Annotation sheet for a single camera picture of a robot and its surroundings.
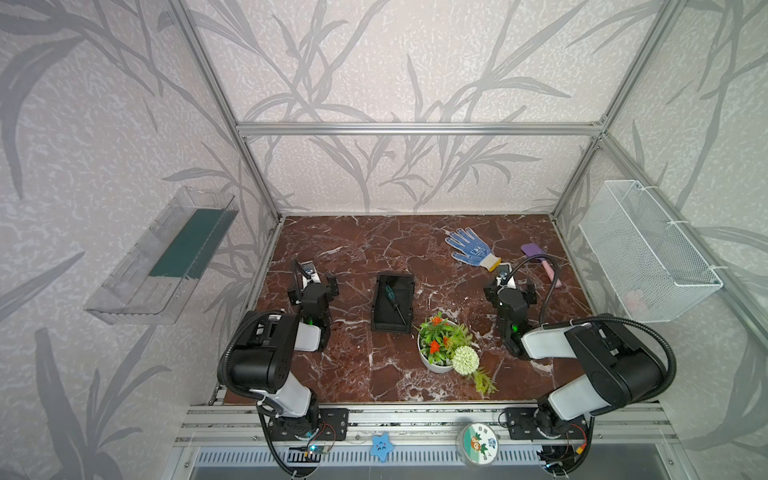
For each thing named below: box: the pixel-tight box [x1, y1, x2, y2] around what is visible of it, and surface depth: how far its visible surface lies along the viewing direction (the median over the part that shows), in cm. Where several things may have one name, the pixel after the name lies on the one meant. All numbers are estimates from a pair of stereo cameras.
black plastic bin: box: [371, 273, 414, 334], surface depth 98 cm
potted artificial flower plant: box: [412, 311, 498, 394], surface depth 73 cm
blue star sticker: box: [370, 432, 395, 463], surface depth 71 cm
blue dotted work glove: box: [444, 227, 502, 272], surface depth 111 cm
